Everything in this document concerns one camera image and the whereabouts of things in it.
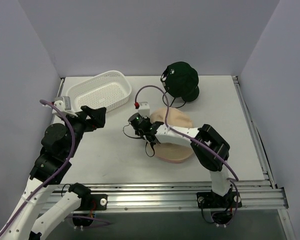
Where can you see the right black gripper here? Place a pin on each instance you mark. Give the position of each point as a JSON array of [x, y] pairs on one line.
[[145, 132]]

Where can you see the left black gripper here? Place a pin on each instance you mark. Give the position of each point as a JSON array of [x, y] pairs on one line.
[[87, 116]]

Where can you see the beige bucket hat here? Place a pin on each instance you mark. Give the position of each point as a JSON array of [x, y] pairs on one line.
[[171, 145]]

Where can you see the dark green baseball cap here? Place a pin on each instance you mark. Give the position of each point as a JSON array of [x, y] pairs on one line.
[[179, 78]]

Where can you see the pink bucket hat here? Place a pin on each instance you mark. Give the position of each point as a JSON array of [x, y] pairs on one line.
[[173, 161]]

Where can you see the black baseball cap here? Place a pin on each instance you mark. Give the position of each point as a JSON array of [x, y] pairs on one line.
[[192, 95]]

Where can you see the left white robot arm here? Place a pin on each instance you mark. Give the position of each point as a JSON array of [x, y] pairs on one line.
[[59, 144]]

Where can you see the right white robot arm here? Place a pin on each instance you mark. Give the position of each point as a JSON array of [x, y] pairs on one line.
[[210, 148]]

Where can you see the white perforated plastic basket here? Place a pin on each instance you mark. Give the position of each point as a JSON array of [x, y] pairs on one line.
[[110, 89]]

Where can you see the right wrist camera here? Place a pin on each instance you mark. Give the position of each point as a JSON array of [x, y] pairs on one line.
[[143, 109]]

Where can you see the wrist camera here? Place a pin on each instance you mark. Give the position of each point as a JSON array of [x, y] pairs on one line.
[[63, 104], [143, 109]]

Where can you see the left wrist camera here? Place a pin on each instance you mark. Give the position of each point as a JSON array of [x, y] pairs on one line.
[[63, 104]]

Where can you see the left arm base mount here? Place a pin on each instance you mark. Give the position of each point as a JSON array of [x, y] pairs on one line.
[[92, 202]]

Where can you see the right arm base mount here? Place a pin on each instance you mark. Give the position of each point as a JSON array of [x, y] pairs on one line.
[[219, 210]]

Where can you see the aluminium front rail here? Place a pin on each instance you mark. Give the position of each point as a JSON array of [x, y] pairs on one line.
[[181, 196]]

